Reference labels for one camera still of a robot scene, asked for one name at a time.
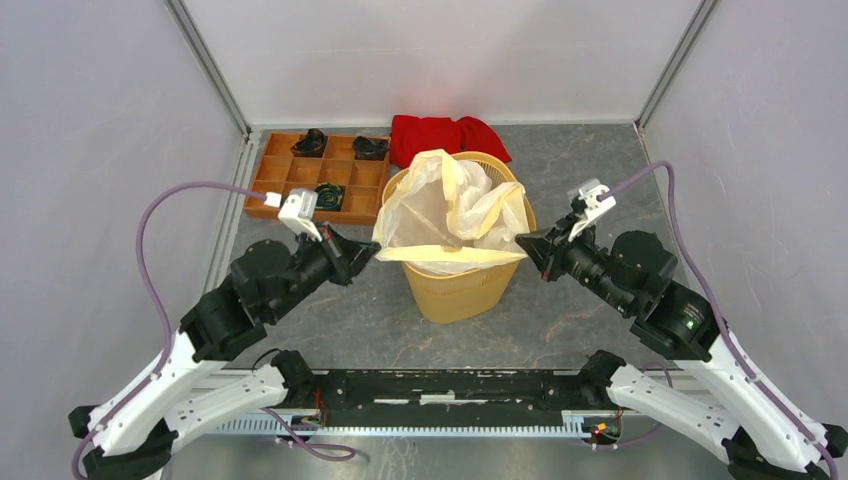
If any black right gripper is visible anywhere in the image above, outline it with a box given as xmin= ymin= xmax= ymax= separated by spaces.
xmin=514 ymin=208 xmax=635 ymax=313

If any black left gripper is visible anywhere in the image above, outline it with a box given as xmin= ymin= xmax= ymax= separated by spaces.
xmin=269 ymin=219 xmax=383 ymax=321

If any pale yellow plastic trash bag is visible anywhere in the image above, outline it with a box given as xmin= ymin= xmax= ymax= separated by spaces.
xmin=372 ymin=149 xmax=533 ymax=276

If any yellow mesh trash bin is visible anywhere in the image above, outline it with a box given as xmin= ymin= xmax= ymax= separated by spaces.
xmin=399 ymin=194 xmax=536 ymax=324

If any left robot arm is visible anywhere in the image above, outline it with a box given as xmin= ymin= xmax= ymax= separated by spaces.
xmin=69 ymin=222 xmax=380 ymax=479

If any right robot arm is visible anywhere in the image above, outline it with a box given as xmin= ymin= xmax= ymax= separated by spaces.
xmin=516 ymin=216 xmax=847 ymax=479

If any black green rolled item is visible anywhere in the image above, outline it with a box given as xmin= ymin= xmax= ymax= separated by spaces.
xmin=314 ymin=182 xmax=345 ymax=212

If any black rolled item back right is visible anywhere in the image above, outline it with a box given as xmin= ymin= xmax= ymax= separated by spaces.
xmin=352 ymin=136 xmax=390 ymax=161

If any orange wooden compartment tray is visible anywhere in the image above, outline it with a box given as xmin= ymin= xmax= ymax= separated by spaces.
xmin=250 ymin=131 xmax=390 ymax=226

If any black rolled item back left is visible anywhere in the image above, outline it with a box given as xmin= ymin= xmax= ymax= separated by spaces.
xmin=290 ymin=128 xmax=328 ymax=158

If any red cloth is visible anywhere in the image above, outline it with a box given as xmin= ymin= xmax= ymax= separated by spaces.
xmin=389 ymin=115 xmax=512 ymax=169

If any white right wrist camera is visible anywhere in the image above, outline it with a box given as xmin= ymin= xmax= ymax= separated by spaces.
xmin=568 ymin=178 xmax=616 ymax=242

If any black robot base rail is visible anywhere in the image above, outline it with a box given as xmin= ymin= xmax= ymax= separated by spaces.
xmin=264 ymin=349 xmax=637 ymax=442

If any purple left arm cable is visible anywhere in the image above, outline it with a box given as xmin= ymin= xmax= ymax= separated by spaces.
xmin=70 ymin=181 xmax=359 ymax=480

